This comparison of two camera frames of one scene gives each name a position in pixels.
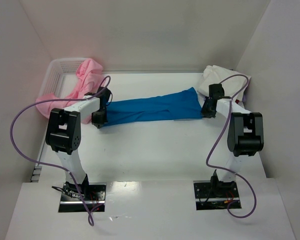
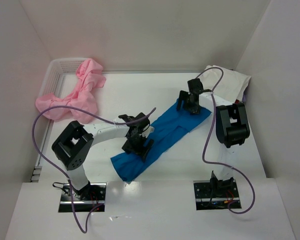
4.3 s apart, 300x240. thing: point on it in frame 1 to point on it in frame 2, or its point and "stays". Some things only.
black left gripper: x=99 y=118 to x=136 y=144
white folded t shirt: x=234 y=84 stays
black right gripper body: x=208 y=110 to x=190 y=101
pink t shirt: x=90 y=77 stays
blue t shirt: x=184 y=104 to x=173 y=124
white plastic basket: x=59 y=76 stays
